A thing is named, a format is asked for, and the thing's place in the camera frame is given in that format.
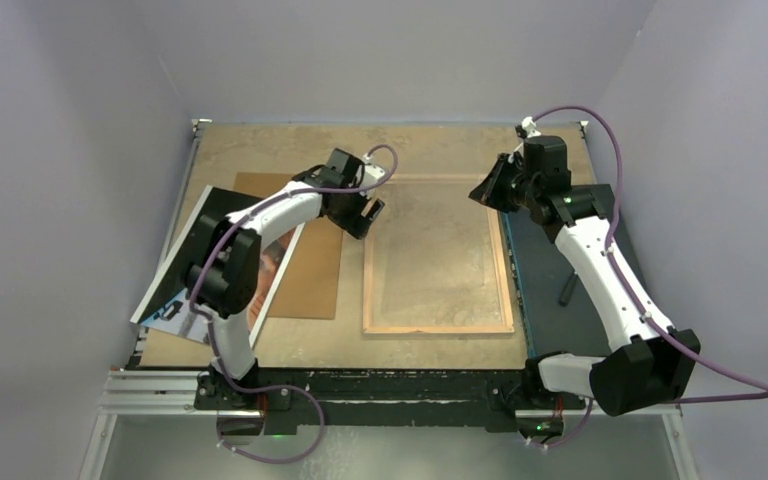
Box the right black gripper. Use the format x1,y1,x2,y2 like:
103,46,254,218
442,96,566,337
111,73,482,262
471,154,541,214

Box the wooden picture frame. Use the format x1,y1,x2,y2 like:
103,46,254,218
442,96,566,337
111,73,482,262
362,173,516,337

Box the printed photo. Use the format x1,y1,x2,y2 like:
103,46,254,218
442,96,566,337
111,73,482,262
130,186,305,345

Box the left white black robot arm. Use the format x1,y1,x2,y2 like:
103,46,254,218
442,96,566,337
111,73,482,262
183,148,399,409

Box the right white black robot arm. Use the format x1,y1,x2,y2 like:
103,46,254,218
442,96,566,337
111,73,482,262
469,135,701,416

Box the brown backing board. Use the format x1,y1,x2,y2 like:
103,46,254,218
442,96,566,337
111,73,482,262
232,172,346,321

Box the small hammer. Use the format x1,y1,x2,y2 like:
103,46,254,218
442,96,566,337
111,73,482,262
558,271,578,307

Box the dark blue book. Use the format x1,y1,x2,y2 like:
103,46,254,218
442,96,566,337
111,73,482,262
497,184,650,362

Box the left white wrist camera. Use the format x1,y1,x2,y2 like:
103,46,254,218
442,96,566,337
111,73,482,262
359,158,389,195

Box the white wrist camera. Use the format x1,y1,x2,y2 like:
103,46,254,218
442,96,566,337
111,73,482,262
359,158,389,195
515,116,542,140

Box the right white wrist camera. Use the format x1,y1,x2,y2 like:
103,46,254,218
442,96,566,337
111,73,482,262
515,116,542,140

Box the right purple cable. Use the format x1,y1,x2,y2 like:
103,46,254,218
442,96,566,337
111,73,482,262
521,105,768,452

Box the purple cable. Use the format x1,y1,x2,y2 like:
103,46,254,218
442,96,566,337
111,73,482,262
521,105,768,452
188,144,400,465

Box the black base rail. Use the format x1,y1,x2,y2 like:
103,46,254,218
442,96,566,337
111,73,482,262
194,366,585,435

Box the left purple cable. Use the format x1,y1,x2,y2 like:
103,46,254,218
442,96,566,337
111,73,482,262
188,144,400,465

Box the aluminium frame rails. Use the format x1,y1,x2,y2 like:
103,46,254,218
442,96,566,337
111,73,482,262
82,121,698,479

